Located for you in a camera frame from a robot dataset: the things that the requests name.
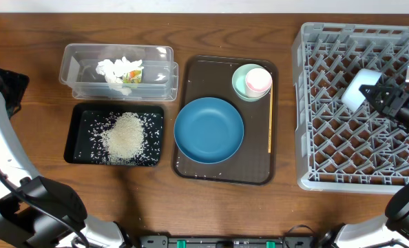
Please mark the white rice pile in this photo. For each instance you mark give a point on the white rice pile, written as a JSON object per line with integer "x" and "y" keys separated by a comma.
{"x": 126, "y": 138}

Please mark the green orange snack wrapper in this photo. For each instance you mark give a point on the green orange snack wrapper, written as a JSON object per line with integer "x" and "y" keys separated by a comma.
{"x": 134, "y": 76}

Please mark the brown serving tray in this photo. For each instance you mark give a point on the brown serving tray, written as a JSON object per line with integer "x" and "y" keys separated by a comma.
{"x": 211, "y": 76}

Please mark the wooden chopstick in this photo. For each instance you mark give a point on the wooden chopstick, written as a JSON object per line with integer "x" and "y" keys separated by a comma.
{"x": 270, "y": 119}

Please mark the pink cup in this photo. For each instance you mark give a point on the pink cup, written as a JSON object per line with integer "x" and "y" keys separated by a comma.
{"x": 257, "y": 82}

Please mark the grey dishwasher rack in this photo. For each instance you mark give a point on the grey dishwasher rack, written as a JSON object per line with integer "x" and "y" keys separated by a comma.
{"x": 340, "y": 150}

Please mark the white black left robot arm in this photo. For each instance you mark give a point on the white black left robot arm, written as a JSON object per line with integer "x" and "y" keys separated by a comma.
{"x": 36, "y": 211}

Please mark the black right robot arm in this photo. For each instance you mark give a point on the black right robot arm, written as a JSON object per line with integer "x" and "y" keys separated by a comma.
{"x": 392, "y": 228}

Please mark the white tissue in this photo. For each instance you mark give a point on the white tissue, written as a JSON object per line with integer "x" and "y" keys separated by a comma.
{"x": 118, "y": 85}
{"x": 108, "y": 68}

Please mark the dark blue plate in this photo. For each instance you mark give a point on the dark blue plate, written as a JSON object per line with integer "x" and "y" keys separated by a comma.
{"x": 209, "y": 130}

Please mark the black plastic tray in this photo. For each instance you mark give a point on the black plastic tray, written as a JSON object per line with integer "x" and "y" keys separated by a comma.
{"x": 77, "y": 146}

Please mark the clear plastic bin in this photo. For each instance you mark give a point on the clear plastic bin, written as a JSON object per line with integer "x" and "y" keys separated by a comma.
{"x": 159, "y": 78}

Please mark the light blue white bowl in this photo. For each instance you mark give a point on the light blue white bowl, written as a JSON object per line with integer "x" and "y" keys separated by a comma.
{"x": 352, "y": 98}

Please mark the mint green bowl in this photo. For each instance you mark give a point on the mint green bowl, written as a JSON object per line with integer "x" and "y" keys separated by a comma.
{"x": 238, "y": 81}

